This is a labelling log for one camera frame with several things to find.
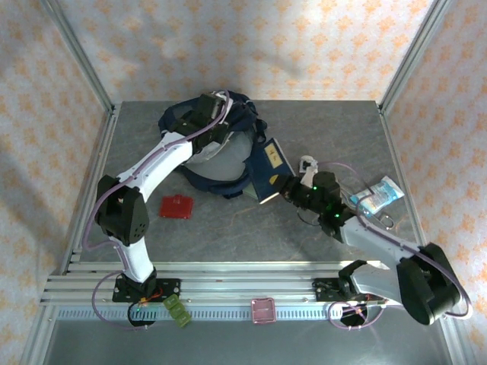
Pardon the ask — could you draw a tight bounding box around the aluminium table side rail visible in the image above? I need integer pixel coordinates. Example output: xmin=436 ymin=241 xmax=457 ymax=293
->
xmin=377 ymin=102 xmax=430 ymax=254
xmin=56 ymin=104 xmax=123 ymax=275

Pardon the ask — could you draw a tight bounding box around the aluminium frame post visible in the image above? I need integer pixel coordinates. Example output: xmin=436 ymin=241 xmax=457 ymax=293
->
xmin=379 ymin=0 xmax=454 ymax=115
xmin=40 ymin=0 xmax=116 ymax=115

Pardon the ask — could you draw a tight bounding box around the green three-button pad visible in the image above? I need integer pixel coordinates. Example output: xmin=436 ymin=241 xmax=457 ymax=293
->
xmin=162 ymin=294 xmax=191 ymax=328

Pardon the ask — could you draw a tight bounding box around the blue notebook with yellow label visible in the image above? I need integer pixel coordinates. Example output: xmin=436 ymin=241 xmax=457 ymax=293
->
xmin=243 ymin=138 xmax=297 ymax=205

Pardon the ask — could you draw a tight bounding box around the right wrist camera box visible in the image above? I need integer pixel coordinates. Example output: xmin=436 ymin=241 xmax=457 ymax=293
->
xmin=298 ymin=154 xmax=320 ymax=184

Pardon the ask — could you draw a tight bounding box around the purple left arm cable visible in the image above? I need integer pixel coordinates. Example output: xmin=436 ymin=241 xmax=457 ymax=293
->
xmin=82 ymin=89 xmax=233 ymax=332

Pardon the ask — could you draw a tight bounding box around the red wallet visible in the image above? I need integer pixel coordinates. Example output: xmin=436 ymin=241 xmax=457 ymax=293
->
xmin=158 ymin=193 xmax=194 ymax=221

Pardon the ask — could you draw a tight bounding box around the navy student backpack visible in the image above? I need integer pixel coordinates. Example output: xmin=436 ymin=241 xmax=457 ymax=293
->
xmin=158 ymin=90 xmax=267 ymax=201

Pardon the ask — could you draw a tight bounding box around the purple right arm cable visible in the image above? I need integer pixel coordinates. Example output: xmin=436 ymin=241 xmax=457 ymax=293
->
xmin=318 ymin=161 xmax=473 ymax=332

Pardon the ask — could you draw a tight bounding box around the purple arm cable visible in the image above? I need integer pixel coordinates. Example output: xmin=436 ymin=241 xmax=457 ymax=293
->
xmin=318 ymin=161 xmax=473 ymax=332
xmin=82 ymin=89 xmax=233 ymax=332

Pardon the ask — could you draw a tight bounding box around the blue white tissue pack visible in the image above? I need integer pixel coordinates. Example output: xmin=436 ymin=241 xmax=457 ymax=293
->
xmin=349 ymin=174 xmax=405 ymax=218

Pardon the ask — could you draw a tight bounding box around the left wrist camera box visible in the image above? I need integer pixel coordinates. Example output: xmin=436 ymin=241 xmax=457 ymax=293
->
xmin=210 ymin=90 xmax=232 ymax=119

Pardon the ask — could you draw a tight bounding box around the pink square box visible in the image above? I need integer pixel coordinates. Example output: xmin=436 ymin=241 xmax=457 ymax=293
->
xmin=250 ymin=298 xmax=275 ymax=325

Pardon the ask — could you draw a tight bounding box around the aluminium mounting rail beam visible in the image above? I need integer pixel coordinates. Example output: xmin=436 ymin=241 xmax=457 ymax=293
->
xmin=40 ymin=260 xmax=456 ymax=306

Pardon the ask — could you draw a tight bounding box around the slotted grey cable duct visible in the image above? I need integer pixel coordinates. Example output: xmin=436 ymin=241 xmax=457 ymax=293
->
xmin=56 ymin=306 xmax=368 ymax=322

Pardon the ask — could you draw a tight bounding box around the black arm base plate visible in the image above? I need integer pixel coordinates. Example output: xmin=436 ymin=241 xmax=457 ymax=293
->
xmin=113 ymin=278 xmax=182 ymax=303
xmin=314 ymin=277 xmax=384 ymax=303

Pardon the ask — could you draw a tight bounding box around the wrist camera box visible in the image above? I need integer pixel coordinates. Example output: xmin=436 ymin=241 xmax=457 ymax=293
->
xmin=298 ymin=154 xmax=320 ymax=184
xmin=210 ymin=90 xmax=232 ymax=119

